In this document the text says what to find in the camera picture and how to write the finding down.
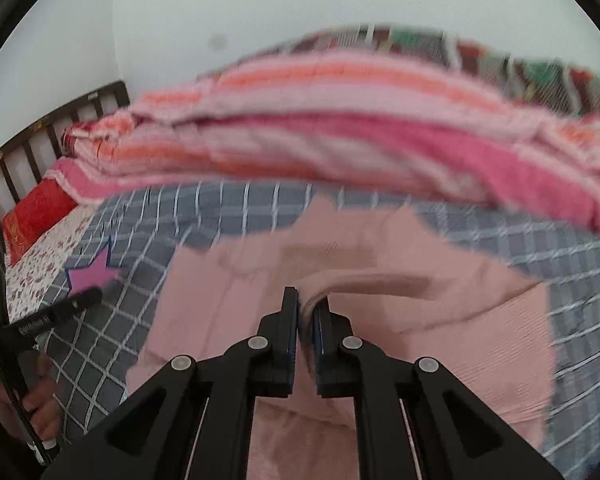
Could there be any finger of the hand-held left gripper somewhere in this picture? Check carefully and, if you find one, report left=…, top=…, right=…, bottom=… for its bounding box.
left=0, top=287, right=104, bottom=350

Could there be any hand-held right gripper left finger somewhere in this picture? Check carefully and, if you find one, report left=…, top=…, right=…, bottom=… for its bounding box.
left=40, top=286, right=299, bottom=480

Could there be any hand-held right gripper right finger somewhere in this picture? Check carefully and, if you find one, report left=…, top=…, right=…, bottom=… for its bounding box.
left=312, top=296, right=566, bottom=480

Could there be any pink knit sweater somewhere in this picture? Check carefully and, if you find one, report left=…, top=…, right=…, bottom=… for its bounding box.
left=125, top=197, right=561, bottom=480

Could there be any person's left hand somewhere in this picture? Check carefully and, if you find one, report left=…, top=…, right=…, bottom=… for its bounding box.
left=0, top=354, right=63, bottom=443

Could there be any white floral bed sheet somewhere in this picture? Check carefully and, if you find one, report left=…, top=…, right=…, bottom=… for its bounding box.
left=5, top=205, right=102, bottom=322

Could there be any red pillow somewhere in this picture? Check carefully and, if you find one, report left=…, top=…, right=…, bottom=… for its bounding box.
left=2, top=177, right=79, bottom=267

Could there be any dark wooden slatted headboard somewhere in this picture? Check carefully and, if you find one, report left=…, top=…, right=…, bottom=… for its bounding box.
left=0, top=80, right=132, bottom=233

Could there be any pink orange striped quilt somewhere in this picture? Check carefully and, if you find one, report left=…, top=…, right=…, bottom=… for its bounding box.
left=45, top=47, right=600, bottom=247

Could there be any grey checked bed sheet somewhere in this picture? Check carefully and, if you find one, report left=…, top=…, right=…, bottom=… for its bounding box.
left=35, top=180, right=600, bottom=480

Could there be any floral patchwork quilt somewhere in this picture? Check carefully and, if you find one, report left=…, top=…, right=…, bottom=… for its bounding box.
left=200, top=22, right=600, bottom=117

